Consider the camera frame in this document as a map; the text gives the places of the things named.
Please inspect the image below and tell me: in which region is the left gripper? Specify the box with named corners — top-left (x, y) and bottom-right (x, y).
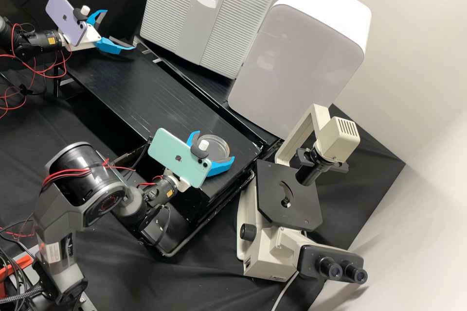
top-left (64, 9), bottom-right (137, 60)

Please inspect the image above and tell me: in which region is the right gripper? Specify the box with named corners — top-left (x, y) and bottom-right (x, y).
top-left (164, 130), bottom-right (235, 192)

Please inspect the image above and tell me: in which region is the petri dish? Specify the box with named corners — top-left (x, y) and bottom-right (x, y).
top-left (198, 135), bottom-right (231, 162)

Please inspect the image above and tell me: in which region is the black platform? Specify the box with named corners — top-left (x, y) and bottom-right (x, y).
top-left (133, 35), bottom-right (287, 150)
top-left (43, 47), bottom-right (263, 230)

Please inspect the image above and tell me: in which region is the incubator door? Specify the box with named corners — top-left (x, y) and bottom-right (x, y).
top-left (140, 0), bottom-right (292, 80)

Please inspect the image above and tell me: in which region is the cream microscope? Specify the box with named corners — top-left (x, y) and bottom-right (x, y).
top-left (236, 104), bottom-right (369, 287)

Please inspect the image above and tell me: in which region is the white box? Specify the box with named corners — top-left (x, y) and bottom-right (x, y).
top-left (227, 0), bottom-right (372, 138)

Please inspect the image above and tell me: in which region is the right wrist camera phone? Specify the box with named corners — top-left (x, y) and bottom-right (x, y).
top-left (147, 128), bottom-right (213, 189)

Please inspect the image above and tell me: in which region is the wrist camera phone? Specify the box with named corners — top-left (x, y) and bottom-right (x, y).
top-left (147, 128), bottom-right (213, 189)
top-left (45, 0), bottom-right (101, 48)

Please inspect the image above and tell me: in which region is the left wrist camera phone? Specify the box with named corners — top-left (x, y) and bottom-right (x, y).
top-left (45, 0), bottom-right (101, 48)

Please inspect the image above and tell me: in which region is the red wire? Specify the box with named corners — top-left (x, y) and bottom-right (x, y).
top-left (0, 23), bottom-right (74, 119)

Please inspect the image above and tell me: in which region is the white cable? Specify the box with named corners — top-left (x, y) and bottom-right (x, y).
top-left (278, 274), bottom-right (301, 311)

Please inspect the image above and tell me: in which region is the black braided cable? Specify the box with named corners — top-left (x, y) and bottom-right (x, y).
top-left (0, 284), bottom-right (44, 305)

